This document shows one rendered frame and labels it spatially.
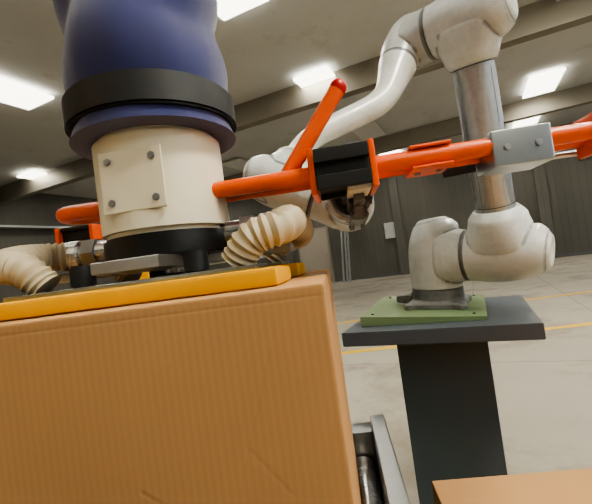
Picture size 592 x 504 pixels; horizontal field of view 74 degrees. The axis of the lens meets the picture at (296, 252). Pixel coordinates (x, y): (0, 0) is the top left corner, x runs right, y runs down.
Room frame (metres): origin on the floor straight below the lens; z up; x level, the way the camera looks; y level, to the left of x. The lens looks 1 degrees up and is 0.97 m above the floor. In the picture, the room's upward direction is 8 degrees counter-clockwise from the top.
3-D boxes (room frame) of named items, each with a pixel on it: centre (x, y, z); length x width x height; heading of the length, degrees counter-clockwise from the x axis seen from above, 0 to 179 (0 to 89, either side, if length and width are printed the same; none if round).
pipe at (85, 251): (0.55, 0.17, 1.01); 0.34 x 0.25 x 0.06; 83
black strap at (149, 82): (0.56, 0.17, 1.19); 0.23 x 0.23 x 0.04
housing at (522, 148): (0.50, -0.29, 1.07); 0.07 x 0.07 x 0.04; 83
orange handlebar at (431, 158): (0.65, -0.04, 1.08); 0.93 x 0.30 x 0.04; 83
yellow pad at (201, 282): (0.46, 0.18, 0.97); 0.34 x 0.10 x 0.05; 83
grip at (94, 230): (0.84, 0.44, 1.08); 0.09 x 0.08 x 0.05; 173
